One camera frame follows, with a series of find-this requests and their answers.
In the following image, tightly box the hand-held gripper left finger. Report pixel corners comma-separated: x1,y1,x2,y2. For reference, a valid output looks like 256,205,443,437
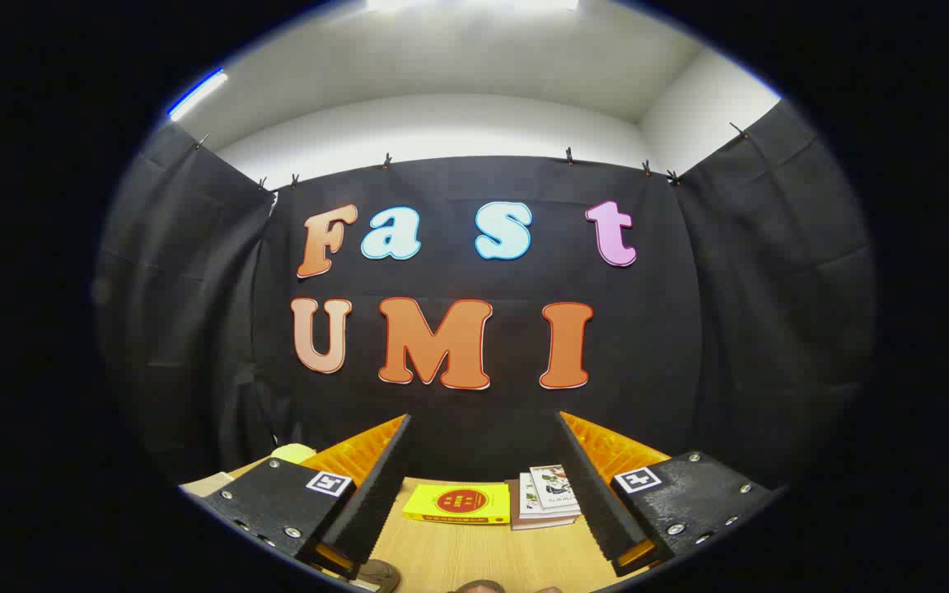
203,414,413,581

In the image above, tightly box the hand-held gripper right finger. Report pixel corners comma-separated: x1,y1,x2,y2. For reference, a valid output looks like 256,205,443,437
555,411,776,579

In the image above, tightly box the brown suede shoe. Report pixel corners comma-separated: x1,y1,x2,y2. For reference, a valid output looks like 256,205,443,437
348,559,401,593
451,579,566,593

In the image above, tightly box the yellow book red circle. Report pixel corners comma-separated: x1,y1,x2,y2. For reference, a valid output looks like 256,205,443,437
402,483,512,525

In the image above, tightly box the black backdrop cloth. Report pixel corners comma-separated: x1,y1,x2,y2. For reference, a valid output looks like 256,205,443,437
96,99,879,495

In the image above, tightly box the ceiling light strip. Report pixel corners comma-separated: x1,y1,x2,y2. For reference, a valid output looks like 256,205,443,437
166,69,229,122

